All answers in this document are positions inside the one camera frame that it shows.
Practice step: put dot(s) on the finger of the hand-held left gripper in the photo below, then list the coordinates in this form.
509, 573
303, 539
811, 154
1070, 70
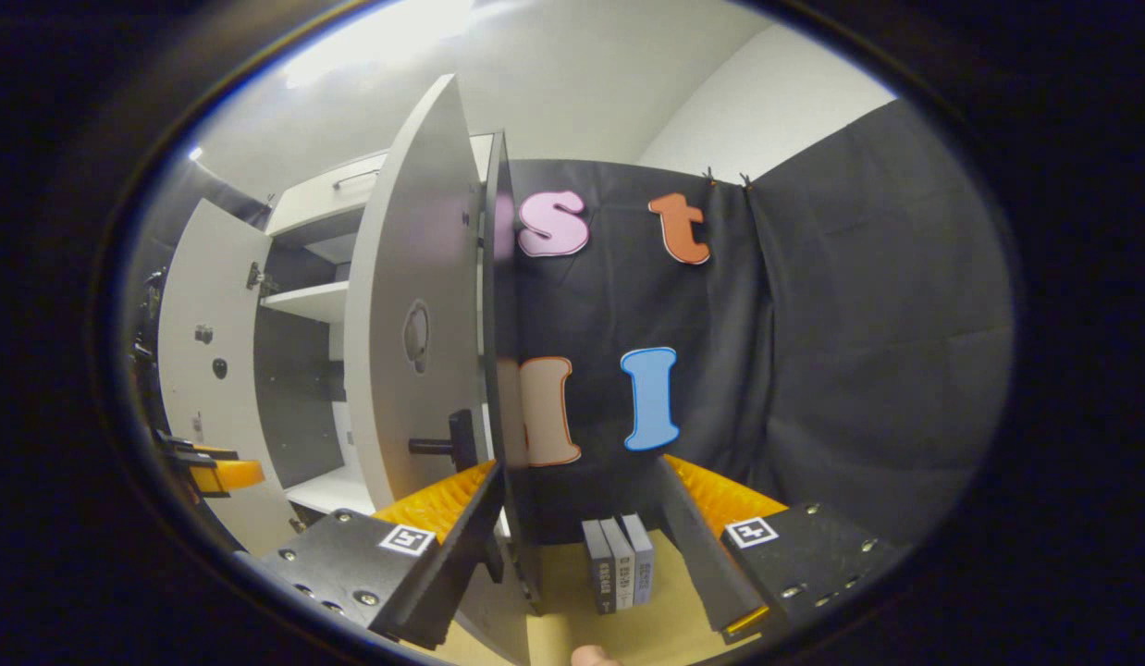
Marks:
230, 474
189, 446

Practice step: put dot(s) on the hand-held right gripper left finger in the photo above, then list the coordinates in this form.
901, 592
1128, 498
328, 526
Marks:
461, 546

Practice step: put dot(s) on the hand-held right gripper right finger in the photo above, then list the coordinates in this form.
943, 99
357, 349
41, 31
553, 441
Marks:
697, 546

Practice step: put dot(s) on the white cabinet door camera sticker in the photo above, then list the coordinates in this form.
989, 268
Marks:
203, 305

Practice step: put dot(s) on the white cabinet door cat sticker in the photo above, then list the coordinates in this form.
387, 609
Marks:
397, 277

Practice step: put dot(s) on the white and grey cabinet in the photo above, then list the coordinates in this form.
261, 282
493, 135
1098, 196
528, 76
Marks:
295, 398

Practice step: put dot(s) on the white cabinet shelf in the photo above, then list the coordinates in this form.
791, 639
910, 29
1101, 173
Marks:
309, 301
332, 490

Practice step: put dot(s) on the metal door hinge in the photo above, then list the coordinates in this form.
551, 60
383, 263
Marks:
258, 277

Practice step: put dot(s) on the white cabinet drawer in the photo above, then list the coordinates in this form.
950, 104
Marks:
313, 199

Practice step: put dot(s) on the black equipment stand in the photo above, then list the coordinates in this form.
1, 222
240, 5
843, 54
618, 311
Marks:
147, 310

